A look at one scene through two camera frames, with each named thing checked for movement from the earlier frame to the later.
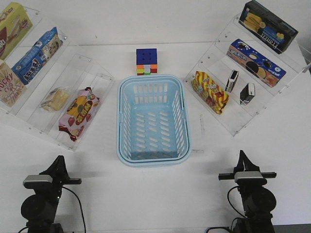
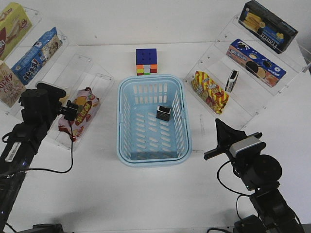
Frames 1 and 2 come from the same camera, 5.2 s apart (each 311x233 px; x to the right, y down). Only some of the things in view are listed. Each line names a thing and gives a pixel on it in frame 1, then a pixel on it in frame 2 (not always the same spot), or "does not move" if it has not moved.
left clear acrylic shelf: x=44 y=81 does not move
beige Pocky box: x=12 y=88 does not move
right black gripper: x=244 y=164 -> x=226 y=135
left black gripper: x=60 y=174 -> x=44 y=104
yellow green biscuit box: x=14 y=22 does not move
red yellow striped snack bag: x=209 y=91 does not move
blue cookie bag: x=29 y=64 does not move
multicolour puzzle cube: x=146 y=61 does not move
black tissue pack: x=247 y=94 -> x=163 y=113
